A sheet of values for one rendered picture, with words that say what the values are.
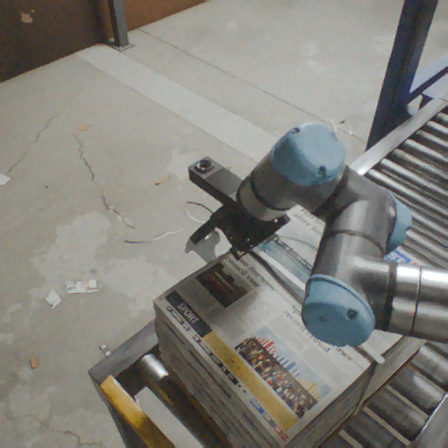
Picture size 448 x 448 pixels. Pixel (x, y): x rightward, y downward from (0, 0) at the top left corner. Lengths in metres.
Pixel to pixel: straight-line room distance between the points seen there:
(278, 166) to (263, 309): 0.25
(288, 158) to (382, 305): 0.19
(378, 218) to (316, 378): 0.23
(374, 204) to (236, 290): 0.26
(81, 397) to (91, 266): 0.60
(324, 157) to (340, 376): 0.30
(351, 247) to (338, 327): 0.09
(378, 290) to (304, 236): 0.34
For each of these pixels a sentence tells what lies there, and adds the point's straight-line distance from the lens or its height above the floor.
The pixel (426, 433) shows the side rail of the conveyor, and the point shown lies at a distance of 0.94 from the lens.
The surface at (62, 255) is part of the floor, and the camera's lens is 2.23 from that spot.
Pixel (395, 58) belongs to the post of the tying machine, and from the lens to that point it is 1.76.
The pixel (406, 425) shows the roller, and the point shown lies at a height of 0.79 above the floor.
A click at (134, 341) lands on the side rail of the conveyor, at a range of 0.96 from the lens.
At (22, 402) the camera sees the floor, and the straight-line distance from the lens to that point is 1.90.
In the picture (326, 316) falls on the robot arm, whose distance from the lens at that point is 0.48.
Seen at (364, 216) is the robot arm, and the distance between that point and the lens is 0.56.
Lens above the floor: 1.62
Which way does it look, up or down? 47 degrees down
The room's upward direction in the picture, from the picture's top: straight up
